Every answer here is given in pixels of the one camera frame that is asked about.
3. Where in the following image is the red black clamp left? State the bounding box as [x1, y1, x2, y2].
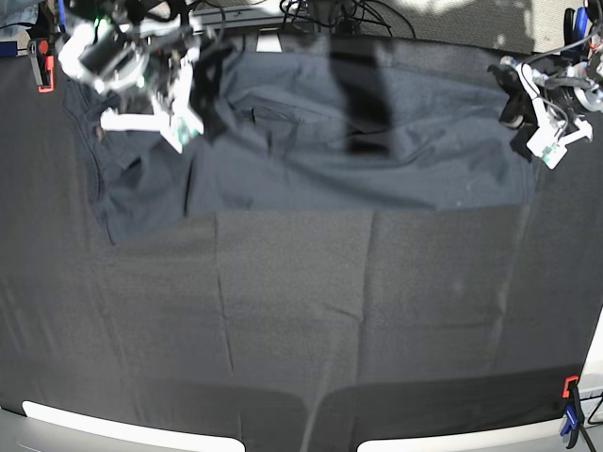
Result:
[27, 38, 56, 93]

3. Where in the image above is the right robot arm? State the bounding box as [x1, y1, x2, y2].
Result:
[57, 1, 226, 153]

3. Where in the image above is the white tab on cloth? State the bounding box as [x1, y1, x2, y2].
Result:
[255, 33, 283, 53]

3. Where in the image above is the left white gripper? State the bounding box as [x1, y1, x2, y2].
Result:
[498, 56, 594, 169]

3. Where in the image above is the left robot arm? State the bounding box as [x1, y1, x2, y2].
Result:
[489, 1, 602, 170]

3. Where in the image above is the blue clamp top left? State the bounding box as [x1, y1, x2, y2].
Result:
[55, 0, 70, 36]

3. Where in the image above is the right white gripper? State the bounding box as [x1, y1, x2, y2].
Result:
[100, 58, 204, 153]

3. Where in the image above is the red blue clamp bottom right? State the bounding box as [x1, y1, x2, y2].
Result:
[560, 375, 596, 452]

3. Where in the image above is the black cable bundle top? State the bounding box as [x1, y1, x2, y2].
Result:
[279, 0, 417, 39]

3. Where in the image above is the dark navy t-shirt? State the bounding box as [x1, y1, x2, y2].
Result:
[63, 52, 535, 243]

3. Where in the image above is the black table cloth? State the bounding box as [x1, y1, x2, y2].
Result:
[1, 35, 602, 451]

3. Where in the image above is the blue clamp top right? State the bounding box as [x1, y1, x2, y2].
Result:
[563, 7, 589, 46]

